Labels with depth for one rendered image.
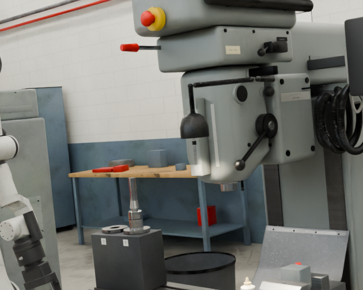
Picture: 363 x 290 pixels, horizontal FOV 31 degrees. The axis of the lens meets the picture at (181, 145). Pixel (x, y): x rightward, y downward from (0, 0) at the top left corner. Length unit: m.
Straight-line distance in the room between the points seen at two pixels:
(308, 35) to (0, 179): 1.06
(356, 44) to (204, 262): 2.56
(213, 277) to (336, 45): 1.92
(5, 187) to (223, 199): 5.49
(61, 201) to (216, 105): 7.57
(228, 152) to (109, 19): 7.01
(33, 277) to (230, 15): 1.03
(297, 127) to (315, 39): 0.30
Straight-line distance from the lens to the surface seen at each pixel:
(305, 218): 2.21
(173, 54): 1.83
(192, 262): 4.19
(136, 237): 2.16
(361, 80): 1.86
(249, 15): 1.81
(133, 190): 2.21
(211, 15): 1.69
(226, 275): 3.83
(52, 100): 9.22
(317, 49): 2.10
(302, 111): 1.98
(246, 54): 1.79
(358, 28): 1.86
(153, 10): 1.72
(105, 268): 2.29
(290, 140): 1.93
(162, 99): 8.01
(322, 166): 2.14
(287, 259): 2.22
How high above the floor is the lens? 1.52
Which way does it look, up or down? 3 degrees down
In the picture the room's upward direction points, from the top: 5 degrees counter-clockwise
